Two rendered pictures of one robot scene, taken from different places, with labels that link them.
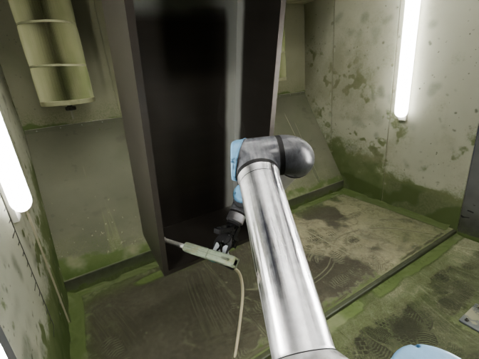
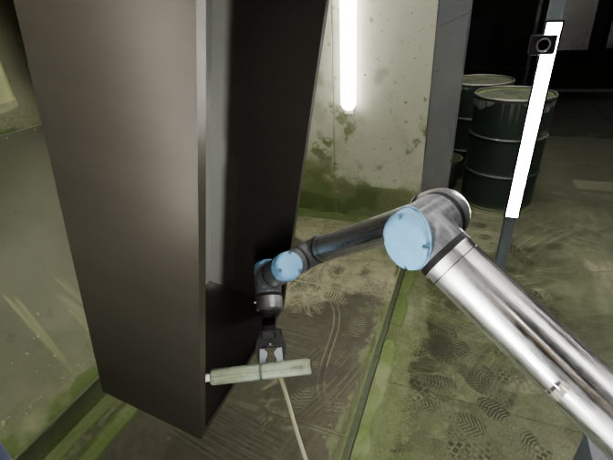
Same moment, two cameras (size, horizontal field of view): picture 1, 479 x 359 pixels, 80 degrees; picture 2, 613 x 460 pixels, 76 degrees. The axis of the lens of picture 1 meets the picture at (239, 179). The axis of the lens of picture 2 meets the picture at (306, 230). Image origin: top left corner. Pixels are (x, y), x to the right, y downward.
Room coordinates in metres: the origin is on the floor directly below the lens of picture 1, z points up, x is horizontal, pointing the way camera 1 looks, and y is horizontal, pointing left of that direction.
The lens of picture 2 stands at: (0.37, 0.56, 1.53)
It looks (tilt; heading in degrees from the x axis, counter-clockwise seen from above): 29 degrees down; 323
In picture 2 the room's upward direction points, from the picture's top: 4 degrees counter-clockwise
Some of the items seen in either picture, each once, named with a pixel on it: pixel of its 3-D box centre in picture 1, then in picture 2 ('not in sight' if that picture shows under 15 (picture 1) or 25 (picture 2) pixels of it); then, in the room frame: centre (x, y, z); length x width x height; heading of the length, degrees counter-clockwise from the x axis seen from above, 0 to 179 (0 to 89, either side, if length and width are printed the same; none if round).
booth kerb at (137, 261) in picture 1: (239, 224); (186, 301); (2.23, 0.04, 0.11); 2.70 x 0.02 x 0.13; 120
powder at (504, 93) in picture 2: not in sight; (514, 95); (1.82, -2.61, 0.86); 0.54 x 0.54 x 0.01
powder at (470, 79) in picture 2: not in sight; (480, 81); (2.33, -3.00, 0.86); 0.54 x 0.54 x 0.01
